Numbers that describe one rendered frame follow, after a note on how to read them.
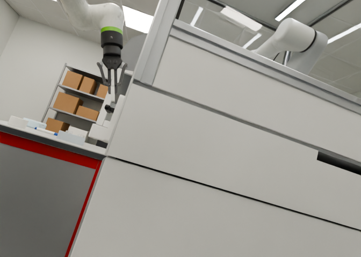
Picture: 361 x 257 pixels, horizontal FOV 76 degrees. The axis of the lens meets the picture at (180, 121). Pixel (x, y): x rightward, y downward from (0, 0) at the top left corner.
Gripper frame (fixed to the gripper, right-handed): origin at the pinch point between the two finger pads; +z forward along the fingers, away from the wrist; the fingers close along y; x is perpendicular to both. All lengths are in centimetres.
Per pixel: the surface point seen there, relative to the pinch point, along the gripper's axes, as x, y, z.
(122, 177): 58, -4, 28
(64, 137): -20.2, 23.6, 16.9
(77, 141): -21.7, 18.1, 18.9
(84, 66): -425, 82, -156
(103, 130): -77, 11, 10
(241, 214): 58, -26, 36
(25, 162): -8.1, 35.6, 27.0
